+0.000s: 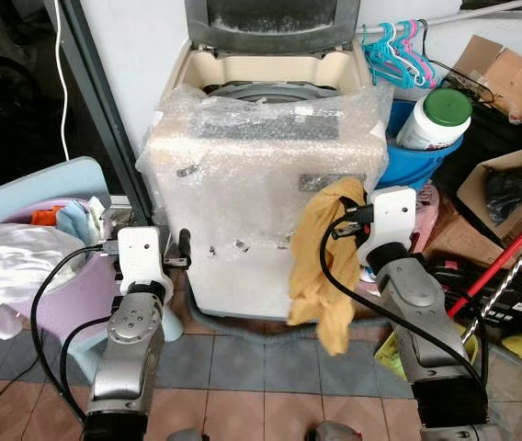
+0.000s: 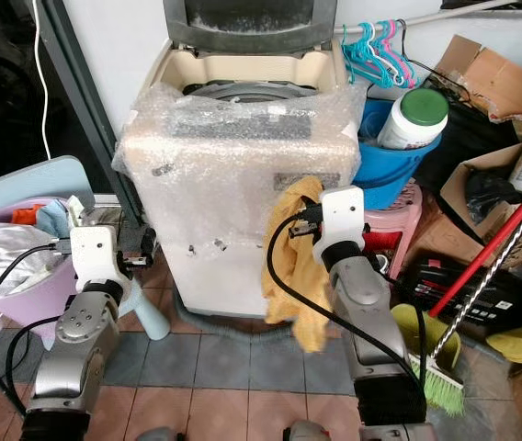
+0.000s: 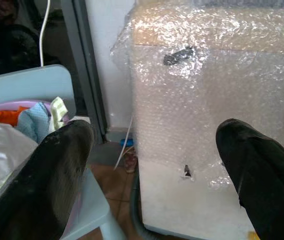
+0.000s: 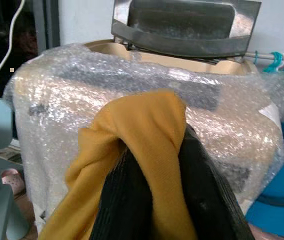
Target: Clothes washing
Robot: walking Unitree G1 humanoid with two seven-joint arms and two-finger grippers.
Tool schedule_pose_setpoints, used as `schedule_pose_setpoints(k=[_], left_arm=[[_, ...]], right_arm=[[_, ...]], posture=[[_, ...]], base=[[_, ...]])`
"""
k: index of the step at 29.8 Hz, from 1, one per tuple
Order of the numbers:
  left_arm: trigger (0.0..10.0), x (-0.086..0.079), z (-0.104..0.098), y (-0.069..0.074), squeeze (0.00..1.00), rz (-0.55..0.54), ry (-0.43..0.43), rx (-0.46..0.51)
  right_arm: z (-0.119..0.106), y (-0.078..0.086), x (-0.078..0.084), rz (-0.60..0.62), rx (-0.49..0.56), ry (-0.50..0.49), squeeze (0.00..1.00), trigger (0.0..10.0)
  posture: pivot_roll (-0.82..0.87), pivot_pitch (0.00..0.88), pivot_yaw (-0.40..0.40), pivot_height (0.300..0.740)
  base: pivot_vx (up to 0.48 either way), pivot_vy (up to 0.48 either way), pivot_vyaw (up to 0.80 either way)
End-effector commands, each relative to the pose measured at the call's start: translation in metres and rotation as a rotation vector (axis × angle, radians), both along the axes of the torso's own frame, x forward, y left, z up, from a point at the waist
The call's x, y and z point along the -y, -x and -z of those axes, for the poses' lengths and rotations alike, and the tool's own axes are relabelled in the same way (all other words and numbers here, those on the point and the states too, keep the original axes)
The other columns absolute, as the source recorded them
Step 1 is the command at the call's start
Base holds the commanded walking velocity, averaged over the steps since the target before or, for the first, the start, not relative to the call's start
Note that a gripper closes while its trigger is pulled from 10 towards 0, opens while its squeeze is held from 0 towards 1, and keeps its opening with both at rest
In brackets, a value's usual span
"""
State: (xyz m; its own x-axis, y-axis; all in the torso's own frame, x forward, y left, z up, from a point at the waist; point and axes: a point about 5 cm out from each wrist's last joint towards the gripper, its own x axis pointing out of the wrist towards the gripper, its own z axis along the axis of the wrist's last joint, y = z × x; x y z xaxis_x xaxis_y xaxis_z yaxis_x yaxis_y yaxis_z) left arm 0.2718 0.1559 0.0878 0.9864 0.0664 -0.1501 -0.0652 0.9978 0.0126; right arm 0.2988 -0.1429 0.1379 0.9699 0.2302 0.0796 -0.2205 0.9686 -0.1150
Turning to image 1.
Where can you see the yellow cloth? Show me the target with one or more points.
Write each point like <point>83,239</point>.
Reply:
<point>321,266</point>

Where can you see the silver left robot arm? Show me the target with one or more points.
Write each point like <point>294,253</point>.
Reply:
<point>132,340</point>

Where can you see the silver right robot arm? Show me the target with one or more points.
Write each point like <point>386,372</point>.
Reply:
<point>417,303</point>

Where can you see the bubble-wrapped white washing machine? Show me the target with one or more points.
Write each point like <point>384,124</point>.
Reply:
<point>243,211</point>

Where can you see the pink plastic stool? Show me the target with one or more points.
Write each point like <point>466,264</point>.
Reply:
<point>424,216</point>

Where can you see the blue plastic basin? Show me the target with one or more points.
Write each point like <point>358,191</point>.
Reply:
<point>417,165</point>

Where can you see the light blue cloth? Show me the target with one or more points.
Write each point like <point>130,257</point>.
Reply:
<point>75,220</point>

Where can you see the lilac laundry basin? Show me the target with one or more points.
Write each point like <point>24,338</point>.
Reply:
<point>68,303</point>

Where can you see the white bottle with green cap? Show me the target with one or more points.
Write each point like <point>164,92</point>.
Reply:
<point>431,124</point>

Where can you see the open brown cardboard box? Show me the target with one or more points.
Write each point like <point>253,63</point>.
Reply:
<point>477,188</point>

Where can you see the orange cloth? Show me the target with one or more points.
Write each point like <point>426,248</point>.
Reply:
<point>45,217</point>

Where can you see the yellow-green dustpan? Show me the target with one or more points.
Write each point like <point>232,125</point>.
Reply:
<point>391,358</point>

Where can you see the white garment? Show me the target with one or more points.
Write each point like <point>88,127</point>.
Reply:
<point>17,262</point>

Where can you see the black plastic bag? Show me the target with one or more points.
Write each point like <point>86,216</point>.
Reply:
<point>509,193</point>

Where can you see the teal plastic hanger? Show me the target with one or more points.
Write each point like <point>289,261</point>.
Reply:
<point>380,55</point>

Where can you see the pink plastic hanger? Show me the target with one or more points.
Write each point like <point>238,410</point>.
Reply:
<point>414,57</point>

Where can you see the black case with labels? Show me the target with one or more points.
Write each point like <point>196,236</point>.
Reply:
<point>509,308</point>

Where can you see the grey left robot leg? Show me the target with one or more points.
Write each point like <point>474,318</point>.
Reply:
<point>184,435</point>

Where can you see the grey robot leg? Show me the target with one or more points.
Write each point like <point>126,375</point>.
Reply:
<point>334,432</point>
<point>184,435</point>

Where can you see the folded brown cardboard box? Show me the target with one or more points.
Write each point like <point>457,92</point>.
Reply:
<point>518,83</point>

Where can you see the grey right robot leg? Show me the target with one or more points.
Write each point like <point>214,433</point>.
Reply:
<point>334,432</point>

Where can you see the grey washer lid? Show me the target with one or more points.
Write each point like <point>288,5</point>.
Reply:
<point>270,18</point>

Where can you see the white hanger rod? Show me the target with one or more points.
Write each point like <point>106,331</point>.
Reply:
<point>454,16</point>

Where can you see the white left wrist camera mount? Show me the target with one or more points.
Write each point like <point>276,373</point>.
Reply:
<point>141,253</point>

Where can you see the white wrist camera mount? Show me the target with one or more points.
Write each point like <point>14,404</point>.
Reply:
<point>141,253</point>
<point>391,216</point>

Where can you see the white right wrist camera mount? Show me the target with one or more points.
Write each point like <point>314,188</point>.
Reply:
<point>391,216</point>

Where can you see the black door frame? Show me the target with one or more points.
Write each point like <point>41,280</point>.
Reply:
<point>96,92</point>

